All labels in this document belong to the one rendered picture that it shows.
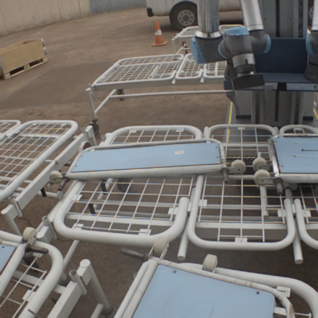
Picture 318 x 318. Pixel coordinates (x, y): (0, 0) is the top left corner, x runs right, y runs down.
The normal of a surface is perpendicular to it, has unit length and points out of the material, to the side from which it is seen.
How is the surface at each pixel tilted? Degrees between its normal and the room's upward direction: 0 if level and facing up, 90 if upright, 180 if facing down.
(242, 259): 0
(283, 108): 90
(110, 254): 0
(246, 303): 8
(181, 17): 90
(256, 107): 90
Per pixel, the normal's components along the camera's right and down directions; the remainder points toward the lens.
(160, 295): 0.00, -0.82
